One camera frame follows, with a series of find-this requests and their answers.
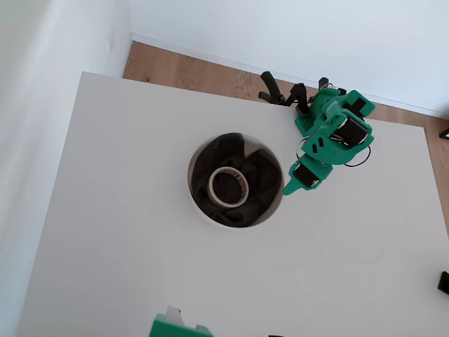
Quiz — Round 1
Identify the white printed part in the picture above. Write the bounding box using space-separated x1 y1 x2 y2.
165 305 186 329

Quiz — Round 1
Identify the thin arm cable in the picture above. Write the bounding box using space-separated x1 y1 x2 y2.
342 144 372 169

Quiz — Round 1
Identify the white baseboard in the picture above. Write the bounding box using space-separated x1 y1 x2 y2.
128 32 449 119

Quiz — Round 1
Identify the white masking tape roll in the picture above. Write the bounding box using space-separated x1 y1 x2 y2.
208 166 250 209

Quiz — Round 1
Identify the green printed robot part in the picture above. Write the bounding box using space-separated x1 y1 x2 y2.
149 313 215 337

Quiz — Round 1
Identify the black cloth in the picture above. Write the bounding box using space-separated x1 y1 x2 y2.
189 132 284 228

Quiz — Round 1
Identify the white bowl with black cloth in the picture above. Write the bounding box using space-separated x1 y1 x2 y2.
185 131 286 231

